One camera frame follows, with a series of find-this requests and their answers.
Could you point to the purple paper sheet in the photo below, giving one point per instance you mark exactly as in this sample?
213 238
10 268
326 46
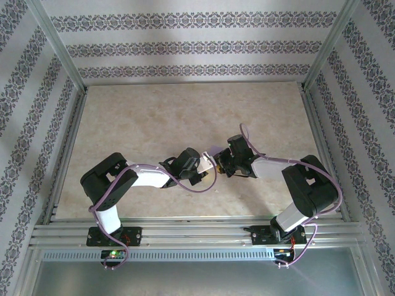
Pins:
206 161

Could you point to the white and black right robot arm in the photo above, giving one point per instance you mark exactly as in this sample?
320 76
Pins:
308 185

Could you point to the aluminium cross rail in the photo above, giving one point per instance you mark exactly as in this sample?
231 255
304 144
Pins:
194 231

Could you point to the aluminium left frame post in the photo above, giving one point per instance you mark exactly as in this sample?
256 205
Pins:
55 46

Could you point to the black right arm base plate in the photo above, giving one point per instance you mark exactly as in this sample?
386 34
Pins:
260 235

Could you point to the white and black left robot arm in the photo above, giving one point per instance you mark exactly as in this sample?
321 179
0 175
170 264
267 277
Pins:
105 182

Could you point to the aluminium frame post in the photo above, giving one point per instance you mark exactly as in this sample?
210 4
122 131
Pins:
331 46
55 46

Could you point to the controller board with green light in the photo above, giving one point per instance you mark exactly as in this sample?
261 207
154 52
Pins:
112 253

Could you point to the grey metal panel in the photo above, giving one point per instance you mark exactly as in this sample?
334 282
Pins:
197 277

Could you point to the aluminium right frame post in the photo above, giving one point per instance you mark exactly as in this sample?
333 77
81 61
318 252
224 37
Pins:
331 46

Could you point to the aluminium left side rail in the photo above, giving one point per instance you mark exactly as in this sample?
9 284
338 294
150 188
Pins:
66 138

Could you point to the aluminium right side rail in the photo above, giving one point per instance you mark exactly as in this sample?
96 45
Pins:
324 138

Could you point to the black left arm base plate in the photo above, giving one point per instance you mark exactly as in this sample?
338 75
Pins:
134 235

